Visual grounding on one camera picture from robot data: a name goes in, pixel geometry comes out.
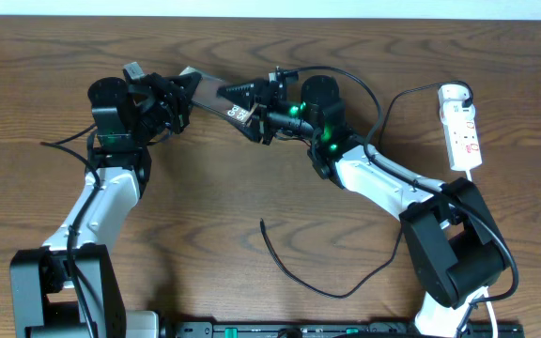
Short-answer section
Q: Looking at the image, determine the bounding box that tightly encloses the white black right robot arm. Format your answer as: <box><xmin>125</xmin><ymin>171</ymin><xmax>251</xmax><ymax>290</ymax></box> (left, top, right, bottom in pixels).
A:
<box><xmin>217</xmin><ymin>67</ymin><xmax>517</xmax><ymax>337</ymax></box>

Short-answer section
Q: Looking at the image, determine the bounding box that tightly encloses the white charger adapter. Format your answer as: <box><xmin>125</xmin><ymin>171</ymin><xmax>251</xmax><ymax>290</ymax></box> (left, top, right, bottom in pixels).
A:
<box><xmin>438</xmin><ymin>82</ymin><xmax>473</xmax><ymax>108</ymax></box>

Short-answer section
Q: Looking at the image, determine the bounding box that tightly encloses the black charging cable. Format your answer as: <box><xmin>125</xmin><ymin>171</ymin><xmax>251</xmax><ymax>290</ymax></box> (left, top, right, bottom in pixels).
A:
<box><xmin>258</xmin><ymin>80</ymin><xmax>474</xmax><ymax>300</ymax></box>

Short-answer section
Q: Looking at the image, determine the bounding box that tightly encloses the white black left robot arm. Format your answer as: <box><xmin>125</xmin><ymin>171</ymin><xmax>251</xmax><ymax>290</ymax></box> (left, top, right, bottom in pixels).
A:
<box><xmin>9</xmin><ymin>69</ymin><xmax>201</xmax><ymax>337</ymax></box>

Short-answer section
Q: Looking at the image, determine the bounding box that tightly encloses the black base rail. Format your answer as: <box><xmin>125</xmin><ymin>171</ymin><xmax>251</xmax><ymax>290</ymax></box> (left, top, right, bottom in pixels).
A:
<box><xmin>159</xmin><ymin>319</ymin><xmax>525</xmax><ymax>338</ymax></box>

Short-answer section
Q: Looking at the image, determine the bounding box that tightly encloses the white power strip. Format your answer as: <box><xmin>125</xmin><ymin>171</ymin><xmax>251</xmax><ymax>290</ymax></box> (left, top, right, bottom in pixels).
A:
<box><xmin>440</xmin><ymin>100</ymin><xmax>482</xmax><ymax>172</ymax></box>

